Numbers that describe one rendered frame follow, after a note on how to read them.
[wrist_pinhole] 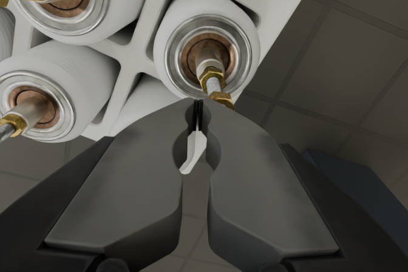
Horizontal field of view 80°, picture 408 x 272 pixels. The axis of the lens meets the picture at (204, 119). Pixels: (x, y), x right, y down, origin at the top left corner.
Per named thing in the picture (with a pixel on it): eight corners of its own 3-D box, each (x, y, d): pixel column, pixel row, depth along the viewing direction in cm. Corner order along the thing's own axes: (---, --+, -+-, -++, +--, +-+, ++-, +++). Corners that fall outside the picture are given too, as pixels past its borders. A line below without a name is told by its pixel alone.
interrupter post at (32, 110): (43, 121, 25) (22, 139, 22) (20, 105, 24) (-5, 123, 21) (54, 105, 24) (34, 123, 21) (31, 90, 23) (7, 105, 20)
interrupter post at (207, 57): (188, 57, 21) (188, 71, 19) (209, 39, 21) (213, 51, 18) (206, 77, 22) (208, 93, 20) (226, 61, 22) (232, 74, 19)
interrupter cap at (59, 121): (54, 149, 27) (50, 153, 26) (-17, 105, 24) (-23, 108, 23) (92, 105, 24) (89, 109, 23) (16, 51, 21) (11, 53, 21)
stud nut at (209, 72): (212, 61, 17) (214, 65, 16) (229, 76, 18) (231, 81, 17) (194, 81, 18) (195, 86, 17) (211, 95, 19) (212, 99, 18)
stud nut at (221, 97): (218, 84, 14) (220, 91, 13) (239, 101, 15) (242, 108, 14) (196, 107, 15) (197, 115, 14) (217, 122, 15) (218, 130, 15)
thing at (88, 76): (110, 93, 43) (56, 161, 27) (60, 54, 39) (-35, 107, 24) (144, 55, 39) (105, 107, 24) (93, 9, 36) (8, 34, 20)
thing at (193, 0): (153, 16, 36) (127, 54, 21) (204, -34, 33) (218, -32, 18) (195, 64, 40) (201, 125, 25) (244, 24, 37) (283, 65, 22)
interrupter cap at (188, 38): (146, 54, 21) (144, 57, 20) (215, -9, 19) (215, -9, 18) (202, 112, 24) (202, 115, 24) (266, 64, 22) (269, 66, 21)
